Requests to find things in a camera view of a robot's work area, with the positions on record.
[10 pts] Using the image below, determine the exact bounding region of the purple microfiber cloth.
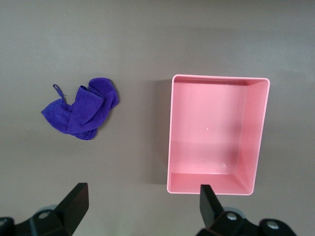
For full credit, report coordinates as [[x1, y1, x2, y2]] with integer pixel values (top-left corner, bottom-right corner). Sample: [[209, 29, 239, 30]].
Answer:
[[40, 77, 120, 141]]

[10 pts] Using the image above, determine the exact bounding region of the pink plastic rectangular bin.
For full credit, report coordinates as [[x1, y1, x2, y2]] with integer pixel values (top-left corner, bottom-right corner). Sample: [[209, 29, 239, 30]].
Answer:
[[166, 74, 271, 196]]

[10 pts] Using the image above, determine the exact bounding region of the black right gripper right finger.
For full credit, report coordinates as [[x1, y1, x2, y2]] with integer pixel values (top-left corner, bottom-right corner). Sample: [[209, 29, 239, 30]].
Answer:
[[196, 184, 298, 236]]

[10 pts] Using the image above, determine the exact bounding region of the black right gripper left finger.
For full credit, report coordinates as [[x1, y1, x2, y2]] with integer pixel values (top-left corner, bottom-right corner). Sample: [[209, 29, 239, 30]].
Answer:
[[0, 182, 89, 236]]

